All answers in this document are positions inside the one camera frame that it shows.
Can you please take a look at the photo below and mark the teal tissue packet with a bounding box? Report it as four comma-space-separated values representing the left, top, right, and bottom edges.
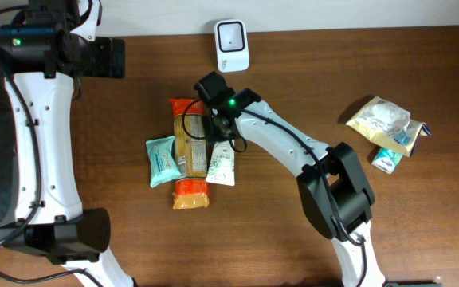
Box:
146, 136, 182, 188

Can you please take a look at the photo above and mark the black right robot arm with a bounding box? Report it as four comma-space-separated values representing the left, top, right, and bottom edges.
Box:
194, 72, 386, 286

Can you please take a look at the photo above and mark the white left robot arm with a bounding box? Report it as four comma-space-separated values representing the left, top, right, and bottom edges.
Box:
0, 1, 135, 286

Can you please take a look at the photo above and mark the orange cracker package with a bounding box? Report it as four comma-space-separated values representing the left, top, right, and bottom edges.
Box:
169, 99, 210, 210

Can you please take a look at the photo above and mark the yellow white snack bag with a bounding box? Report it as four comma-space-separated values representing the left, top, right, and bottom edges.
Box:
346, 96, 431, 157

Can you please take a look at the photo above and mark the white bamboo print tube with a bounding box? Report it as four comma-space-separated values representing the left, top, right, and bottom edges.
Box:
206, 141, 235, 186

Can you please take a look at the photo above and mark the white barcode scanner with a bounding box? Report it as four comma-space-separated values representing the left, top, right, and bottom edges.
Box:
214, 19, 249, 73

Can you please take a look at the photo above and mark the small teal green box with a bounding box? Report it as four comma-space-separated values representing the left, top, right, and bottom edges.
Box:
371, 147, 403, 175

